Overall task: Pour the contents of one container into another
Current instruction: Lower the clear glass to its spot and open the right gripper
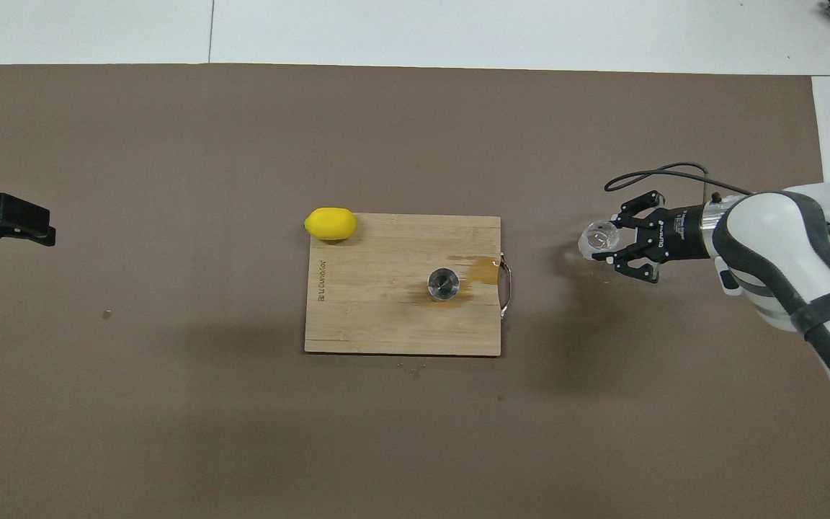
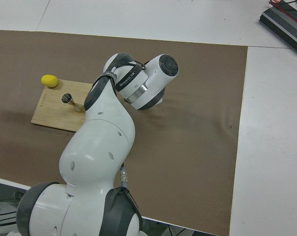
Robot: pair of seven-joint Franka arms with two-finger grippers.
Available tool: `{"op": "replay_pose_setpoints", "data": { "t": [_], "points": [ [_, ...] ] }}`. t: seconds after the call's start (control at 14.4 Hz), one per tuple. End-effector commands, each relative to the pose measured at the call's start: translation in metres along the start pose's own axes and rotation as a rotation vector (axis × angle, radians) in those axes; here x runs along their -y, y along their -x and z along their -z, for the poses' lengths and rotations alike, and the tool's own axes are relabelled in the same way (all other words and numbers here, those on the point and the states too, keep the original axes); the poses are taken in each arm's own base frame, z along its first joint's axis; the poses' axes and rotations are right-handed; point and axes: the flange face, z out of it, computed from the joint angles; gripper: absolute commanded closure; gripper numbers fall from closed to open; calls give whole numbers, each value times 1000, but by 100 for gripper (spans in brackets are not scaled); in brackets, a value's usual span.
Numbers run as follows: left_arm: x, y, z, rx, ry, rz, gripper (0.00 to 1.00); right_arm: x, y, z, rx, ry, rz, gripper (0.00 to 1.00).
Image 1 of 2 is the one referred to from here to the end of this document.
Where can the wooden cutting board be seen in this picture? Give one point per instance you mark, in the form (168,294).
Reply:
(372,324)

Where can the brown paper table mat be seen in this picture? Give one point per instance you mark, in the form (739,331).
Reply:
(170,144)

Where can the yellow lemon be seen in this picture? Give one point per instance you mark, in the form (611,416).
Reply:
(330,223)

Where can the small clear glass cup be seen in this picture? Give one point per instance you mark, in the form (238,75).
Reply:
(597,240)

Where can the steel double jigger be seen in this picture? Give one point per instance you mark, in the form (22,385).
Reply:
(444,283)

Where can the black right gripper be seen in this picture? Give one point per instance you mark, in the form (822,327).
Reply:
(678,234)

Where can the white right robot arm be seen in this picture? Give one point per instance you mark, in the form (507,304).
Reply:
(782,238)

